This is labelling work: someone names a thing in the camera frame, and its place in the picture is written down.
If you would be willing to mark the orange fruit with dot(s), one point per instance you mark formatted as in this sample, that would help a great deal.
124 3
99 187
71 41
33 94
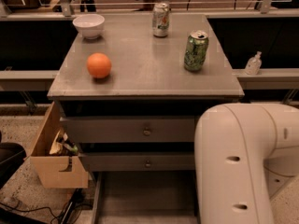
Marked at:
98 65

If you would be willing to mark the grey drawer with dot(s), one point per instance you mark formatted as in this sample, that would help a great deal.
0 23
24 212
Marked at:
137 161
129 129
161 197

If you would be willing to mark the grey middle drawer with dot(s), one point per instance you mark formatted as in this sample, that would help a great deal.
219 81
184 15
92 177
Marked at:
137 161

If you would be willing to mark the black chair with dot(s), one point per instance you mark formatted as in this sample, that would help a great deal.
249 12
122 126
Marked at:
12 156

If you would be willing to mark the wooden crate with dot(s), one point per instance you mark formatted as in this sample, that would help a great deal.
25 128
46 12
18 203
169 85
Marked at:
55 171

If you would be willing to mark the crumpled items in crate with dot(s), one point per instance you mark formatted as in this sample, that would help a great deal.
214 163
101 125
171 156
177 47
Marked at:
62 146

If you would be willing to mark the clear sanitizer bottle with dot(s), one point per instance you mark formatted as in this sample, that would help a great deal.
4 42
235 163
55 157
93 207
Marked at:
253 65

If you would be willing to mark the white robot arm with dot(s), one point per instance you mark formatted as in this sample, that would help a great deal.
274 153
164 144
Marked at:
233 145

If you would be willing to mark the grey bottom drawer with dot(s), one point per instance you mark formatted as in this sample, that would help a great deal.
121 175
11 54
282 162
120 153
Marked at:
161 197

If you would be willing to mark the grey drawer cabinet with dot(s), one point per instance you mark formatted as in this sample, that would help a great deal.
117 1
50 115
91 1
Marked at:
147 77

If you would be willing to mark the white soda can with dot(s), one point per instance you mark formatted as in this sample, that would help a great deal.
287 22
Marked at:
160 19

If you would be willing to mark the green soda can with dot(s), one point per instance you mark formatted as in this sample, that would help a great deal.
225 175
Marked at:
196 49

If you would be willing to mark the grey top drawer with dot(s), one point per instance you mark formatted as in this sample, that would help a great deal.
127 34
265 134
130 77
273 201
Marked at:
129 129

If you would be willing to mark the white ceramic bowl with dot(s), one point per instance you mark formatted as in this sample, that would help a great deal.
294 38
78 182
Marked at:
90 26

